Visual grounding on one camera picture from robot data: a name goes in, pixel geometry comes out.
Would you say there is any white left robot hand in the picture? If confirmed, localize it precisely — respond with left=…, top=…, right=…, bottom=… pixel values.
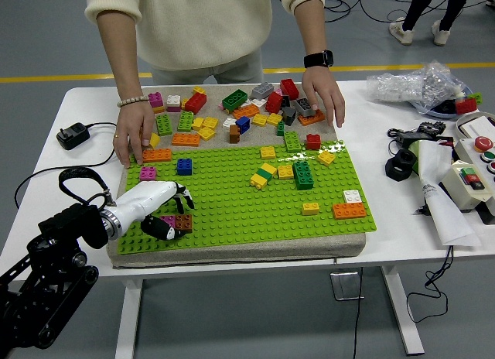
left=112, top=180, right=196, bottom=242

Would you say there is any person's right hand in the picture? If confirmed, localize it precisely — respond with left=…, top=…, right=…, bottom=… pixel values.
left=113, top=99, right=156, bottom=170

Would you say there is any person's left hand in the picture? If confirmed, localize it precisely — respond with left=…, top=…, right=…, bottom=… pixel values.
left=300, top=67, right=347, bottom=128

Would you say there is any green studded baseplate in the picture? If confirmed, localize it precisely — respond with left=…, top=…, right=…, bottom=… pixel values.
left=117, top=139, right=378, bottom=256

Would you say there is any long grey toy brick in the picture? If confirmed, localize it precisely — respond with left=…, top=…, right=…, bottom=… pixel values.
left=294, top=97, right=316, bottom=118
left=251, top=81, right=275, bottom=100

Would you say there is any long orange toy brick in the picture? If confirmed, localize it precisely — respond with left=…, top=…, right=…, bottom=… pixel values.
left=332, top=202, right=367, bottom=221
left=297, top=110, right=326, bottom=127
left=142, top=148, right=172, bottom=163
left=171, top=132, right=201, bottom=148
left=232, top=103, right=261, bottom=120

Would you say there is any long red toy brick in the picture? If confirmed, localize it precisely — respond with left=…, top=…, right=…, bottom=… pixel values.
left=184, top=92, right=208, bottom=115
left=279, top=78, right=301, bottom=101

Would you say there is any pink and yellow brick stack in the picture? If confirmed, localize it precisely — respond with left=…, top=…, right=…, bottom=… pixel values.
left=148, top=91, right=166, bottom=115

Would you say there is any dark grey angled brick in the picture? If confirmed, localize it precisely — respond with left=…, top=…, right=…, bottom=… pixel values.
left=281, top=106, right=298, bottom=127

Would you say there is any long dark green brick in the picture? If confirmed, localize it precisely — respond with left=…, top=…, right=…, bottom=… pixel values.
left=221, top=88, right=249, bottom=113
left=292, top=160, right=315, bottom=190

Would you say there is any yellow and green brick stack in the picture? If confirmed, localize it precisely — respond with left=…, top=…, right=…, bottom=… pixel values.
left=249, top=162, right=278, bottom=190

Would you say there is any black wristwatch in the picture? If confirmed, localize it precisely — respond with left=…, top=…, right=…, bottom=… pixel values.
left=302, top=49, right=334, bottom=70

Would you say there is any yellow floor tape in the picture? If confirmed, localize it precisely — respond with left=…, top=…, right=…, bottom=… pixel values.
left=0, top=62, right=495, bottom=84

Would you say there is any black power adapter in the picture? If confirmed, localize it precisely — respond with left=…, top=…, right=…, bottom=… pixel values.
left=56, top=121, right=91, bottom=151

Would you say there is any clear bubble wrap bag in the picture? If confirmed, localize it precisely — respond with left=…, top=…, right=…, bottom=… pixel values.
left=366, top=60, right=472, bottom=111

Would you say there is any black power supply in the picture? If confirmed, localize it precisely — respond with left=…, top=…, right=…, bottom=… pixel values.
left=387, top=128, right=454, bottom=149

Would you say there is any black gear wheel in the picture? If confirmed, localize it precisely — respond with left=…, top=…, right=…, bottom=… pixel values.
left=416, top=120, right=446, bottom=137

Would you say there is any clear blue-rimmed container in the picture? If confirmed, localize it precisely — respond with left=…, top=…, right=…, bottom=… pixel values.
left=410, top=84, right=480, bottom=121

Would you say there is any person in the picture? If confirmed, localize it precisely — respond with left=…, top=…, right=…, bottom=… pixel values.
left=84, top=0, right=347, bottom=170
left=388, top=0, right=472, bottom=47

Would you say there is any white table leg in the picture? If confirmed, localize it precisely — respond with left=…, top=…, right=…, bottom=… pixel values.
left=381, top=265, right=425, bottom=356
left=114, top=278, right=145, bottom=359

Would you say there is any grey-brown mat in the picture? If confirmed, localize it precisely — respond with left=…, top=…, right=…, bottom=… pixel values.
left=106, top=83, right=367, bottom=270

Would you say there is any white button control box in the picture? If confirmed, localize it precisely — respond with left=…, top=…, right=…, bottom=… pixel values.
left=452, top=134, right=495, bottom=175

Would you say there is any white oval case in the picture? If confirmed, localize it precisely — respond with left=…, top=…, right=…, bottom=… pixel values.
left=454, top=110, right=495, bottom=140

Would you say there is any white paper sheet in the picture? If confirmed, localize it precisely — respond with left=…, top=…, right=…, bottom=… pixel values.
left=410, top=138, right=483, bottom=247

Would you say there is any metal floor plate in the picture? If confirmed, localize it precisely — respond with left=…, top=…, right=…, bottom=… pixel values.
left=329, top=271, right=366, bottom=301

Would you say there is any bead bracelet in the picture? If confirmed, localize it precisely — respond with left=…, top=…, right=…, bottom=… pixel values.
left=116, top=94, right=150, bottom=108

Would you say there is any black adapter cord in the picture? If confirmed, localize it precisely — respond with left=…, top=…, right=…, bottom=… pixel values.
left=14, top=121, right=121, bottom=210

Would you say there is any black floor cable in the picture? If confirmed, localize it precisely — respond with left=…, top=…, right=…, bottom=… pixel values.
left=324, top=0, right=363, bottom=24
left=357, top=0, right=495, bottom=26

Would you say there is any white switch box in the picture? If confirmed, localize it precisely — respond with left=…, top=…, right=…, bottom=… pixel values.
left=440, top=159, right=495, bottom=213

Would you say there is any black hanging cable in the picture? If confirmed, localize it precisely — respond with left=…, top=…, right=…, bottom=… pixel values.
left=405, top=244, right=454, bottom=324
left=350, top=266, right=365, bottom=359

